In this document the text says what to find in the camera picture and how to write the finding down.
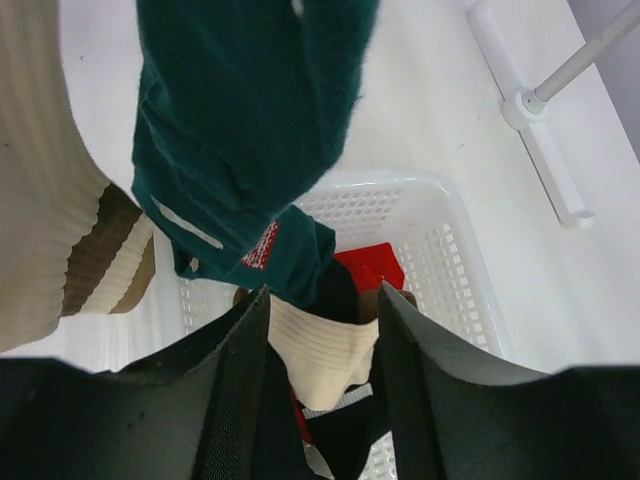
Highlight black sock white stripes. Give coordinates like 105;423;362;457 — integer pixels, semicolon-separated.
300;260;390;479

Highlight cream brown sock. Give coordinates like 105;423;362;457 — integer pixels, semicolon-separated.
1;1;155;351
268;289;379;412

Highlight white plastic basket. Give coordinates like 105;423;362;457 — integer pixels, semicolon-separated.
149;168;516;480

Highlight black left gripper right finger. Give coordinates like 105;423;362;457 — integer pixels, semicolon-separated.
378;285;639;479

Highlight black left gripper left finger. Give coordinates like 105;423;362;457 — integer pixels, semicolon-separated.
1;288;270;479

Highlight white metal drying rack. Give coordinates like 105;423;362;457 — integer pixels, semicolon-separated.
468;1;639;236

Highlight red sock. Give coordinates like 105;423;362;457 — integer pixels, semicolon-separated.
334;243;405;293

